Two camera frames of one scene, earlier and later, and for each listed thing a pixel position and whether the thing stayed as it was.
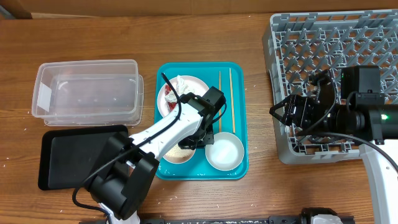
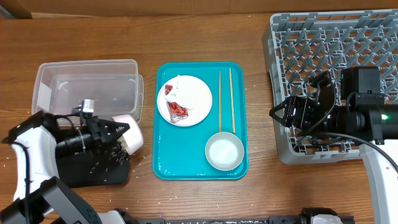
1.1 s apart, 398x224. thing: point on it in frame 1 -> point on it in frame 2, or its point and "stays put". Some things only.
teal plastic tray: x=232 y=79 stays put
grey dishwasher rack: x=297 y=45 stays put
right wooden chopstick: x=234 y=130 stays put
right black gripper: x=301 y=119 stays put
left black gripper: x=187 y=142 -> x=99 y=129
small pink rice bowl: x=177 y=154 -> x=132 y=139
